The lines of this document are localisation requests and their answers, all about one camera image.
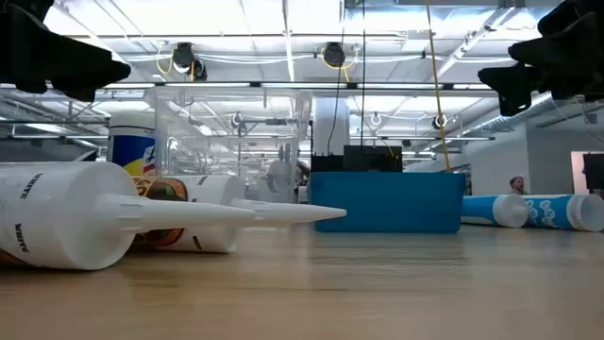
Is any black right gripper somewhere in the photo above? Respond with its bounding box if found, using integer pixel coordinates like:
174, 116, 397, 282
477, 0, 604, 117

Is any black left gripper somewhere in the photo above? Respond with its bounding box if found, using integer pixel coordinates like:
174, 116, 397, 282
0, 0, 132, 103

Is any orange white sealant tube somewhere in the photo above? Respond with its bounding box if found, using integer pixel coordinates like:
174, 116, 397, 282
131, 174, 348, 255
0, 161, 259, 271

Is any blue silicone tube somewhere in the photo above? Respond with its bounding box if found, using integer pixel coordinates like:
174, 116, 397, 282
522, 193, 604, 232
461, 194, 529, 229

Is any Lysol wipes canister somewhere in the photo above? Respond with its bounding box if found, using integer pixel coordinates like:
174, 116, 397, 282
107, 111, 157, 177

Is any person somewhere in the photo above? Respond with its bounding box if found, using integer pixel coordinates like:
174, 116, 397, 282
509, 176, 530, 196

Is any clear plastic bin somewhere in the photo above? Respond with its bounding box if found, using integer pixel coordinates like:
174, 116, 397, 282
145, 86, 312, 204

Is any black computer case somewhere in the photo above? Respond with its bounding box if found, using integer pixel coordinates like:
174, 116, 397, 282
310, 144, 404, 174

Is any yellow cable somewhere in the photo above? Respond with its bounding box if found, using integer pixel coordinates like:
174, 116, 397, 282
424, 0, 452, 174

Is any black ceiling cord reel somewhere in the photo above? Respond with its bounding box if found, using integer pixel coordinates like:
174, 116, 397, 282
322, 42, 348, 69
171, 42, 209, 81

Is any black wall screen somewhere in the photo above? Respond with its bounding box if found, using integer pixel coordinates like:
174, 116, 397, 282
582, 153, 604, 191

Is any black power cable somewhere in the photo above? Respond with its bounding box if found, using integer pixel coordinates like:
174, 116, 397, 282
359, 0, 367, 147

